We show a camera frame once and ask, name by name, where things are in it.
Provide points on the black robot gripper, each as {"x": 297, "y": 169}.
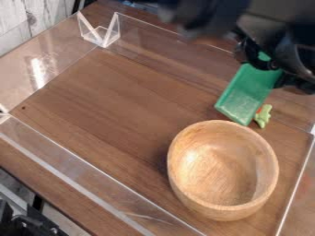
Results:
{"x": 274, "y": 44}

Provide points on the clear acrylic front barrier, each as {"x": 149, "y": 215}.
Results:
{"x": 101, "y": 203}

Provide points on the green rectangular block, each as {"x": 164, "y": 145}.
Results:
{"x": 246, "y": 93}

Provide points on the red plush strawberry toy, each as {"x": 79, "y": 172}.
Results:
{"x": 264, "y": 115}

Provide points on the brown wooden bowl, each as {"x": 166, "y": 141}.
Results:
{"x": 224, "y": 169}

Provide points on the clear acrylic corner bracket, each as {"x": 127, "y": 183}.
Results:
{"x": 101, "y": 35}

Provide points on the black device lower left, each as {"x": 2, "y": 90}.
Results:
{"x": 30, "y": 224}

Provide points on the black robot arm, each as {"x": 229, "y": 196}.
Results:
{"x": 210, "y": 19}

